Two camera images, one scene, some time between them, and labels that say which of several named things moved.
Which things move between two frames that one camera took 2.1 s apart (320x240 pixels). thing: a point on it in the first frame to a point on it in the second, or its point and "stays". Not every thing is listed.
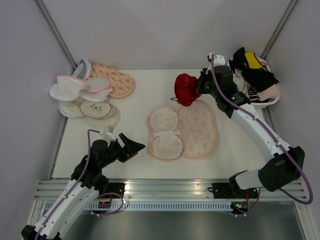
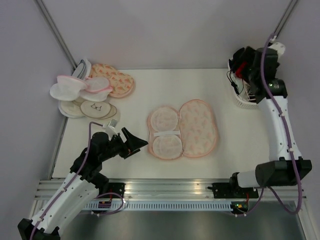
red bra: (185, 89) to (238, 71)
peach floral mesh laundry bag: (189, 131) stays
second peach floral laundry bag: (122, 84) stays
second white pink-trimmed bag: (98, 89) stays
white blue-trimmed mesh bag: (83, 70) stays
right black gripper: (205, 74) to (253, 52)
